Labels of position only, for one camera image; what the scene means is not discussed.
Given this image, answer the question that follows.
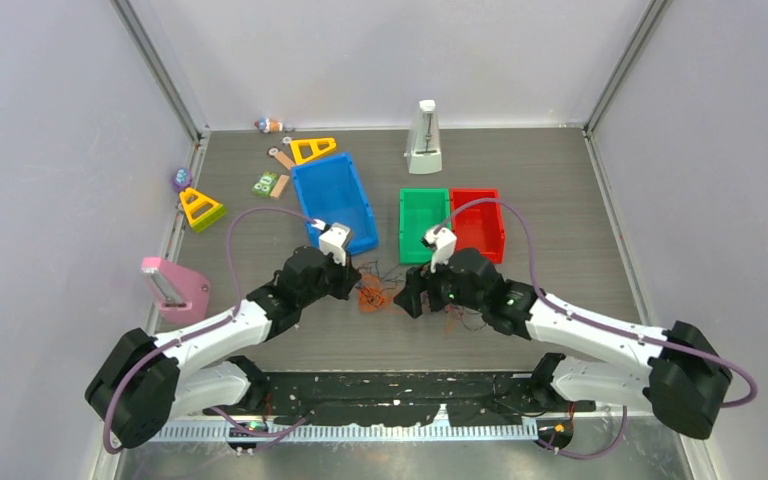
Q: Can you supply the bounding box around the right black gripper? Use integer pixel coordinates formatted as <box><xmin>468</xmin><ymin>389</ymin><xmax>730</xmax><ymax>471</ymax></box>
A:
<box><xmin>395</xmin><ymin>247</ymin><xmax>486</xmax><ymax>319</ymax></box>

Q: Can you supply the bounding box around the orange cable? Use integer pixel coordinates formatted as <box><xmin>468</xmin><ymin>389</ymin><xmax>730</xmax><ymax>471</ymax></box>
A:
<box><xmin>356</xmin><ymin>274</ymin><xmax>468</xmax><ymax>336</ymax></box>

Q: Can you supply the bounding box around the black cable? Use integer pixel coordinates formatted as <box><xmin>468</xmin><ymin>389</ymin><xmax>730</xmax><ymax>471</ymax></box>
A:
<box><xmin>356</xmin><ymin>259</ymin><xmax>488</xmax><ymax>333</ymax></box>

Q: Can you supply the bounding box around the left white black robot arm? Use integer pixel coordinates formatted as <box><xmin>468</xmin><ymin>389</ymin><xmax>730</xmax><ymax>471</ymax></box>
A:
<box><xmin>84</xmin><ymin>246</ymin><xmax>360</xmax><ymax>454</ymax></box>

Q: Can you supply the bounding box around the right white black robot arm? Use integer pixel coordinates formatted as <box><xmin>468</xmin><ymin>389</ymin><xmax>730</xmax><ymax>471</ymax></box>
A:
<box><xmin>393</xmin><ymin>248</ymin><xmax>732</xmax><ymax>440</ymax></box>

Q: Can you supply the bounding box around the green plastic bin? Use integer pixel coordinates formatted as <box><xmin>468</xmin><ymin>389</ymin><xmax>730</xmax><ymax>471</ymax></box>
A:
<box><xmin>399</xmin><ymin>188</ymin><xmax>450</xmax><ymax>265</ymax></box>

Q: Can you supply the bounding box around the blue plastic bin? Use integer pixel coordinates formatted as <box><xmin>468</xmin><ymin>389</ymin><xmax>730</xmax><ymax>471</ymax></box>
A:
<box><xmin>291</xmin><ymin>152</ymin><xmax>379</xmax><ymax>255</ymax></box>

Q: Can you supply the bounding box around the red plastic bin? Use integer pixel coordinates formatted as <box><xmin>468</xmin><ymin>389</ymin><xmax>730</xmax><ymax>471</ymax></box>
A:
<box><xmin>449</xmin><ymin>188</ymin><xmax>506</xmax><ymax>265</ymax></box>

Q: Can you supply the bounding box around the tan wooden block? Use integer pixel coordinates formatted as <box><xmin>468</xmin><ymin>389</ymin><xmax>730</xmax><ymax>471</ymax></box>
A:
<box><xmin>270</xmin><ymin>175</ymin><xmax>290</xmax><ymax>199</ymax></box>

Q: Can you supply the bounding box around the white metronome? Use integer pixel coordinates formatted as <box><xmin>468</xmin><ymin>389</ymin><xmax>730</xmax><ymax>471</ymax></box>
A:
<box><xmin>404</xmin><ymin>100</ymin><xmax>442</xmax><ymax>175</ymax></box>

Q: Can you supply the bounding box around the yellow triangle toy on green block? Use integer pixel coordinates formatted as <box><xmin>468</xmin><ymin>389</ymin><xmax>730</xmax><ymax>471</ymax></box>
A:
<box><xmin>179</xmin><ymin>187</ymin><xmax>227</xmax><ymax>233</ymax></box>

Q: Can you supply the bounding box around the pink tape dispenser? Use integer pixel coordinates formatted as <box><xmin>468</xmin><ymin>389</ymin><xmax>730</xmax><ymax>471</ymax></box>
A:
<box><xmin>141</xmin><ymin>257</ymin><xmax>211</xmax><ymax>326</ymax></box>

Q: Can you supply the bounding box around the small colourful figurine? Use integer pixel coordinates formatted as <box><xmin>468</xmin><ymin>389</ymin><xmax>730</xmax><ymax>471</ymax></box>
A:
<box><xmin>253</xmin><ymin>117</ymin><xmax>286</xmax><ymax>134</ymax></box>

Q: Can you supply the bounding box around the purple round toy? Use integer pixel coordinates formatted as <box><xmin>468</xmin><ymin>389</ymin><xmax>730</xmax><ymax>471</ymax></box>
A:
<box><xmin>171</xmin><ymin>167</ymin><xmax>193</xmax><ymax>193</ymax></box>

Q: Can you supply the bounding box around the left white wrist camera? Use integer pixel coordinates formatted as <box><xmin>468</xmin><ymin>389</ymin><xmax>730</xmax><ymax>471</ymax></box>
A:
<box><xmin>312</xmin><ymin>219</ymin><xmax>352</xmax><ymax>266</ymax></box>

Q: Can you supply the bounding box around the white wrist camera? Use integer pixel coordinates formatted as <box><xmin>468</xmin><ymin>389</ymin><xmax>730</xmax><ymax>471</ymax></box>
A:
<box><xmin>312</xmin><ymin>219</ymin><xmax>352</xmax><ymax>266</ymax></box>
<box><xmin>422</xmin><ymin>226</ymin><xmax>457</xmax><ymax>273</ymax></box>

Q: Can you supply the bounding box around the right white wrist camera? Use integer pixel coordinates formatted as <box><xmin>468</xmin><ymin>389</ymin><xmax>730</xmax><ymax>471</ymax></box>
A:
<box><xmin>422</xmin><ymin>226</ymin><xmax>457</xmax><ymax>273</ymax></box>

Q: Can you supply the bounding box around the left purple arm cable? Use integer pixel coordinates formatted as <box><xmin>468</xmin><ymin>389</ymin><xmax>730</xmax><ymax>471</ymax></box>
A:
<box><xmin>101</xmin><ymin>206</ymin><xmax>322</xmax><ymax>456</ymax></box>

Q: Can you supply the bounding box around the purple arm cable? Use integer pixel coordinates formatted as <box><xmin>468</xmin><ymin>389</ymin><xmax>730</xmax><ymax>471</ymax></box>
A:
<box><xmin>433</xmin><ymin>197</ymin><xmax>758</xmax><ymax>408</ymax></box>
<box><xmin>101</xmin><ymin>206</ymin><xmax>322</xmax><ymax>456</ymax></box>

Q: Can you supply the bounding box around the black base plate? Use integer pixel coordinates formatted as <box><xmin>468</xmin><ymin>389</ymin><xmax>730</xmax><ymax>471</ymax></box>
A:
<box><xmin>220</xmin><ymin>371</ymin><xmax>596</xmax><ymax>427</ymax></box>

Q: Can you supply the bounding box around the tan strap with ring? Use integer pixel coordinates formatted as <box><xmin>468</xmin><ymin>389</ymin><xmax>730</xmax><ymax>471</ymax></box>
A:
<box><xmin>266</xmin><ymin>146</ymin><xmax>297</xmax><ymax>171</ymax></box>

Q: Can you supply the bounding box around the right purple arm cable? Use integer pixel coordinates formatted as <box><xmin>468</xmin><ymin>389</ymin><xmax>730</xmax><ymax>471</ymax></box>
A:
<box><xmin>433</xmin><ymin>197</ymin><xmax>758</xmax><ymax>408</ymax></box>

